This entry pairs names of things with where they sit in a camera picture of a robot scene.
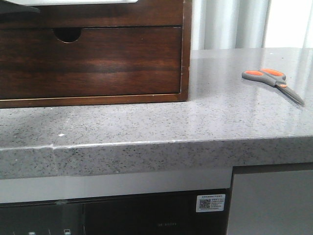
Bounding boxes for wooden drawer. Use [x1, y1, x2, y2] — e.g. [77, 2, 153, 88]
[0, 0, 183, 29]
[0, 27, 181, 99]

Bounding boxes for grey orange handled scissors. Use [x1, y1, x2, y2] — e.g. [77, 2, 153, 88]
[242, 69, 305, 106]

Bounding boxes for dark wooden drawer cabinet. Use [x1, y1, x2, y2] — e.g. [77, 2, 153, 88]
[0, 0, 192, 108]

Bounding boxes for grey cabinet door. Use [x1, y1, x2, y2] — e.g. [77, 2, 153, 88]
[227, 163, 313, 235]

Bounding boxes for white sheer curtain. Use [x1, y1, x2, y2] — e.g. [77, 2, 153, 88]
[191, 0, 313, 50]

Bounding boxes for black built-in appliance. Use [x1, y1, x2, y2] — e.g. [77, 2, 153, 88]
[0, 167, 232, 235]

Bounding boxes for white QR code sticker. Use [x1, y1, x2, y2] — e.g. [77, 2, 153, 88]
[196, 194, 226, 212]

